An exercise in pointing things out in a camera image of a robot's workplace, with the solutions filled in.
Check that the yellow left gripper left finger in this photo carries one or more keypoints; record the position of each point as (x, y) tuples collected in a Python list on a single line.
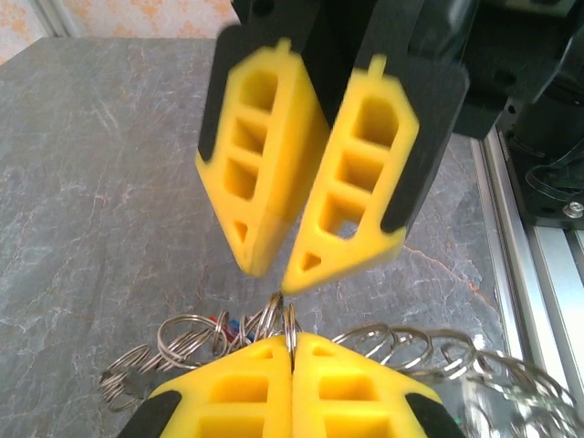
[(191, 401)]

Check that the aluminium frame post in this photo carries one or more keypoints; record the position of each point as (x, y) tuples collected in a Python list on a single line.
[(59, 18)]

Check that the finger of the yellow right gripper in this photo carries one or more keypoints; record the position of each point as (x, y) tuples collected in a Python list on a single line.
[(365, 255), (287, 182)]

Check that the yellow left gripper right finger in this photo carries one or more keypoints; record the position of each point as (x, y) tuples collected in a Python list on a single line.
[(392, 401)]

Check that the red key tag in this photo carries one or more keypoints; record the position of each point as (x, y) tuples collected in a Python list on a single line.
[(212, 317)]

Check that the blue key tag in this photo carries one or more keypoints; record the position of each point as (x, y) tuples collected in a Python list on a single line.
[(232, 326)]

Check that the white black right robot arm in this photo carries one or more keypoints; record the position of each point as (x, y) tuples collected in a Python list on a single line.
[(552, 137)]

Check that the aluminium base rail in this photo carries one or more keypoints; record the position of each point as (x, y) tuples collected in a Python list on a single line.
[(547, 283)]

